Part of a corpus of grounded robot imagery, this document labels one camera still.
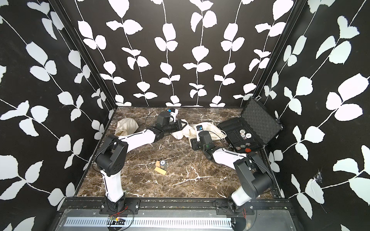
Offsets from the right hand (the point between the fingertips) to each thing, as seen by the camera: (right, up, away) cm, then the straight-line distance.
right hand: (193, 136), depth 92 cm
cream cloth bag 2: (-5, +3, -1) cm, 6 cm away
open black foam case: (+45, +7, +6) cm, 46 cm away
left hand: (-3, +10, -3) cm, 11 cm away
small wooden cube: (-21, -16, -6) cm, 28 cm away
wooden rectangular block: (-20, -20, -6) cm, 29 cm away
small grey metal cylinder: (-18, -15, -9) cm, 25 cm away
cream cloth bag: (-41, +7, -5) cm, 42 cm away
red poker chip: (+37, -10, +3) cm, 38 cm away
